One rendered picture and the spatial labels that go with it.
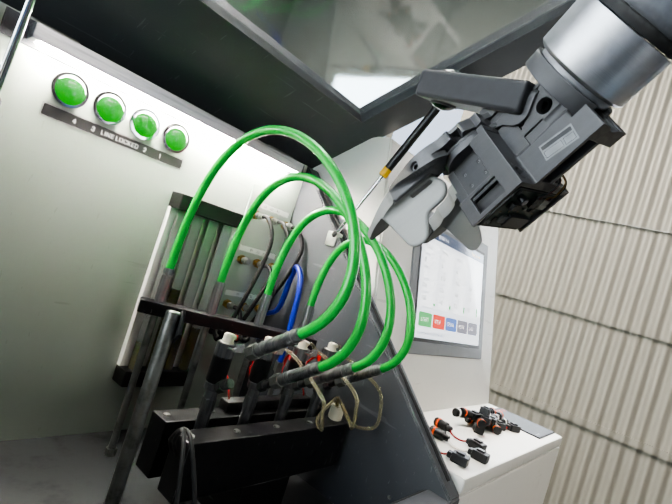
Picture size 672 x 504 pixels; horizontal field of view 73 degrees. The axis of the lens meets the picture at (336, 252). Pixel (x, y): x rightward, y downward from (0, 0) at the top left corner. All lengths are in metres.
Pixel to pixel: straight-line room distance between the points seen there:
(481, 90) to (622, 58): 0.10
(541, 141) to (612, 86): 0.05
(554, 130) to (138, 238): 0.70
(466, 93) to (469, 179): 0.07
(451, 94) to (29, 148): 0.61
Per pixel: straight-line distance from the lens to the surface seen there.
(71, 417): 0.96
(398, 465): 0.87
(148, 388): 0.56
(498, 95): 0.40
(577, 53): 0.36
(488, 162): 0.38
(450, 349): 1.27
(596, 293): 2.37
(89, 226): 0.85
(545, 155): 0.37
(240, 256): 0.99
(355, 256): 0.54
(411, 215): 0.41
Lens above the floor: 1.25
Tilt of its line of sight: 1 degrees up
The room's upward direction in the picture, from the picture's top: 18 degrees clockwise
